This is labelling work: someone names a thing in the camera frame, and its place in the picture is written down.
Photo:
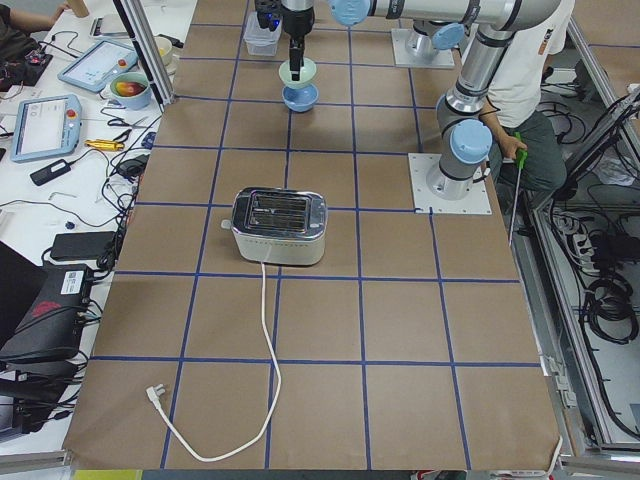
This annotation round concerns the person in white shirt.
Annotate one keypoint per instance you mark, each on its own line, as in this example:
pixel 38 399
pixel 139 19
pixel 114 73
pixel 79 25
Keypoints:
pixel 525 149

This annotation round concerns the clear plastic food container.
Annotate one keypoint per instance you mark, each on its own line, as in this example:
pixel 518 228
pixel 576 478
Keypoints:
pixel 258 41

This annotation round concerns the green bowl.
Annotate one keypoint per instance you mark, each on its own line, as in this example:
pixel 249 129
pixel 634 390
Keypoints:
pixel 298 79

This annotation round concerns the blue teach pendant tablet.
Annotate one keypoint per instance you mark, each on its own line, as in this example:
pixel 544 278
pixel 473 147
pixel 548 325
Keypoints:
pixel 99 65

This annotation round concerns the black scissors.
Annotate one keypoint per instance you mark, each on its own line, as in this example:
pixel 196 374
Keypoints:
pixel 128 127

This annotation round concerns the blue bowl with fruit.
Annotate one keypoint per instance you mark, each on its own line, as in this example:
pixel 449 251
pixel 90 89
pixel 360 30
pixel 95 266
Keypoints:
pixel 131 90

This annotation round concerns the aluminium frame post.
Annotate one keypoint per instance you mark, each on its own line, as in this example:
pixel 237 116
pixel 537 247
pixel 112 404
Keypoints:
pixel 133 17

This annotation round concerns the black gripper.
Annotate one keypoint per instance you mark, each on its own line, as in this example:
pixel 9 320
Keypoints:
pixel 298 23

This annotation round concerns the beige bowl with lemon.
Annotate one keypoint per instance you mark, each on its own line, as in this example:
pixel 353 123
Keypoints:
pixel 169 58

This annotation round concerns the black laptop computer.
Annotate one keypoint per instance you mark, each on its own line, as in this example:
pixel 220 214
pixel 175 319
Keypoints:
pixel 41 309

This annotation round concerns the cream silver toaster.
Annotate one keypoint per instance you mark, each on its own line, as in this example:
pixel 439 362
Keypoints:
pixel 279 226

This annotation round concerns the black power adapter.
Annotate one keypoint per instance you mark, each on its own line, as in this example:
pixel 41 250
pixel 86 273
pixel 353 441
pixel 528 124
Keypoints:
pixel 50 172

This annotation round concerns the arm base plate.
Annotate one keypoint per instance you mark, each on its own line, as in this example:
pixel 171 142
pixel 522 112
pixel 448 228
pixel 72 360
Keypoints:
pixel 434 193
pixel 416 50

